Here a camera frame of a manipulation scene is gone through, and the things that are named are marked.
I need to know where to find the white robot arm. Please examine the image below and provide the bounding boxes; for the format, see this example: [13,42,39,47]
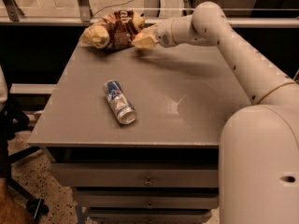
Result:
[134,2,299,224]

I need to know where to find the brown chip bag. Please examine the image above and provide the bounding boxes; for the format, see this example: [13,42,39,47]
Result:
[79,10,145,51]

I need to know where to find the blue silver drink can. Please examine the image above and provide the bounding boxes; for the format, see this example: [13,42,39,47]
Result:
[103,80,136,125]

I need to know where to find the black office chair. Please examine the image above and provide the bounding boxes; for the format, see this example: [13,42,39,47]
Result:
[0,86,49,224]

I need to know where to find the metal window rail frame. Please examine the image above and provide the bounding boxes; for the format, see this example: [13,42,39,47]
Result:
[0,0,298,26]

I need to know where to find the orange fruit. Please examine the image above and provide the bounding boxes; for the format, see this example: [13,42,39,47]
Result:
[135,32,145,39]

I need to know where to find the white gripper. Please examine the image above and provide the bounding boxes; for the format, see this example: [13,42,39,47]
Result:
[134,19,175,49]

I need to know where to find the person leg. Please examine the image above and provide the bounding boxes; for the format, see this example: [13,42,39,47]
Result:
[0,178,35,224]

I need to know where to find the grey drawer cabinet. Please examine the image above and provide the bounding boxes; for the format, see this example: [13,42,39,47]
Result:
[29,45,249,224]

